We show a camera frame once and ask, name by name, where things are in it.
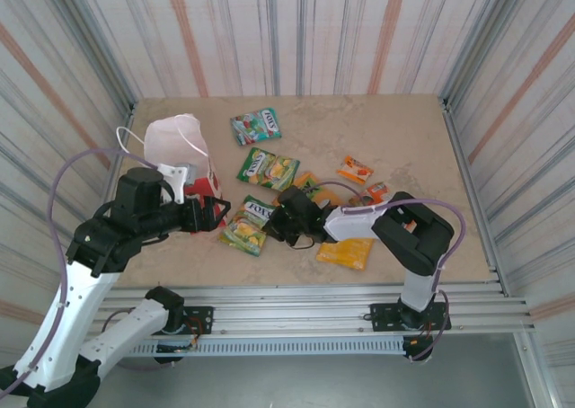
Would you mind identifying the large orange snack pack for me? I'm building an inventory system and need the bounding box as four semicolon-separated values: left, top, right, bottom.
271;171;345;211

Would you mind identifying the green Fox's candy pack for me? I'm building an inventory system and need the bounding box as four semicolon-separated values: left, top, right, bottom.
218;195;276;258
236;146;301;191

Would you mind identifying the yellow snack pack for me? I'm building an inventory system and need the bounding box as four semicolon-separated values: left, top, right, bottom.
314;237;376;271

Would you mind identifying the orange clear snack pack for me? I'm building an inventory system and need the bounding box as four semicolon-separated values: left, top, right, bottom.
336;155;375;185

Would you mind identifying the white red paper bag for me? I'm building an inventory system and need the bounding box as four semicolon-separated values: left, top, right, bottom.
116;113;226;236

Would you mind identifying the teal Fox's candy pack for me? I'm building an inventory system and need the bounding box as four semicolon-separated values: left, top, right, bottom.
229;107;284;147

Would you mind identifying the small orange snack pack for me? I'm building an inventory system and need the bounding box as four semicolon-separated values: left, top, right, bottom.
348;181;393;208

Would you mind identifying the aluminium rail frame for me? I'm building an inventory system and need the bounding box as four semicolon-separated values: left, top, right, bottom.
96;281;538;337

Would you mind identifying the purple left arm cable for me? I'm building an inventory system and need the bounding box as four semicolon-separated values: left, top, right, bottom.
0;149;161;394

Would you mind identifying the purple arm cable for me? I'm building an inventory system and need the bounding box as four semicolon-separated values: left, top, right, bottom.
309;181;468;364
0;149;161;394

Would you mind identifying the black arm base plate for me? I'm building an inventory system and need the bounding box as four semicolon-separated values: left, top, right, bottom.
368;302;452;333
134;306;215;337

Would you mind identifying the slotted grey cable tray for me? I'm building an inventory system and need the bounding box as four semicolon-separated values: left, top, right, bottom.
120;338;412;358

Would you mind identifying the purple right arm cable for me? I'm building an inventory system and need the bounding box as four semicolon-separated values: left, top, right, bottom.
309;181;468;364

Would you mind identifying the aluminium side rail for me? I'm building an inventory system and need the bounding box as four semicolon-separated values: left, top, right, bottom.
440;95;511;297

